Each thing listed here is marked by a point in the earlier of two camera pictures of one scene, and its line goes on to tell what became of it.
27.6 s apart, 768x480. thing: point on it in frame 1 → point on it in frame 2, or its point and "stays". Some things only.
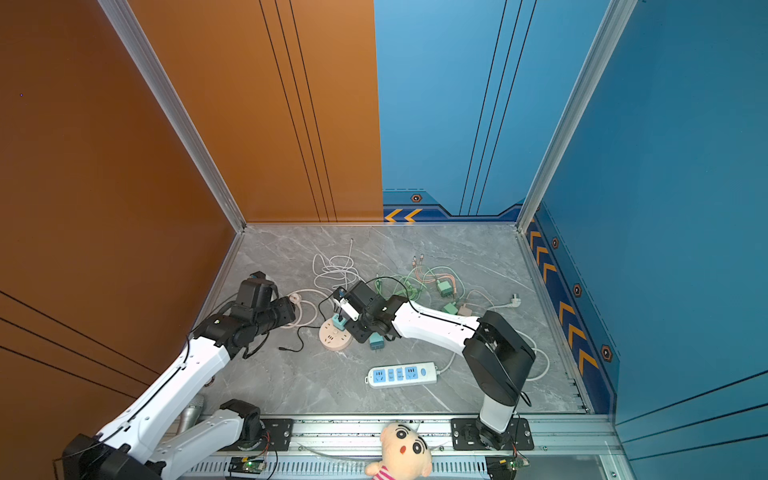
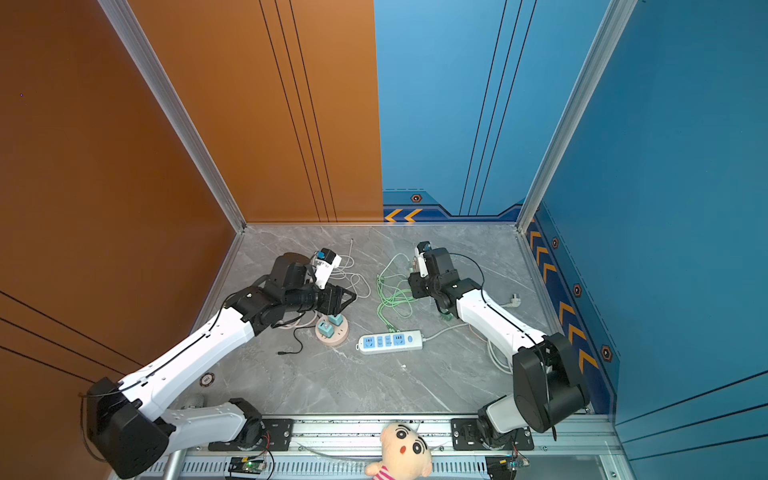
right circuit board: x=504 y=467 stays
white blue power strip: x=402 y=374 → x=390 y=342
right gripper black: x=357 y=335 → x=415 y=283
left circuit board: x=247 y=465 stays
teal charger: x=376 y=341 → x=326 y=329
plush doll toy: x=404 y=453 stays
